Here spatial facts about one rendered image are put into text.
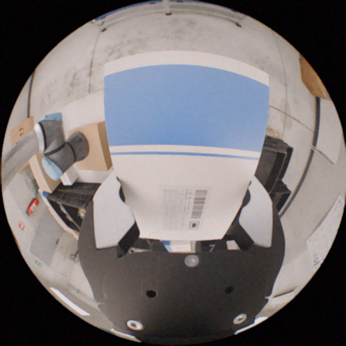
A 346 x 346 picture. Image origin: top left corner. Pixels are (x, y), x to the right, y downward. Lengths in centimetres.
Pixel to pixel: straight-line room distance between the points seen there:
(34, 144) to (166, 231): 44
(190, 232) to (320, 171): 261
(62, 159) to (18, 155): 22
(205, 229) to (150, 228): 7
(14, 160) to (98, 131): 40
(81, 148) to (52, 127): 20
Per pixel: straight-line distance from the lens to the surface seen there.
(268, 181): 118
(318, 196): 269
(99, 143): 56
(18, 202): 360
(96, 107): 65
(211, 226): 15
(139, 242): 88
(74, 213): 100
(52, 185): 104
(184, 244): 84
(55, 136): 49
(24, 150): 44
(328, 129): 256
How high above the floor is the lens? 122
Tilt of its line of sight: 57 degrees down
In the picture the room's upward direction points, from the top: 175 degrees counter-clockwise
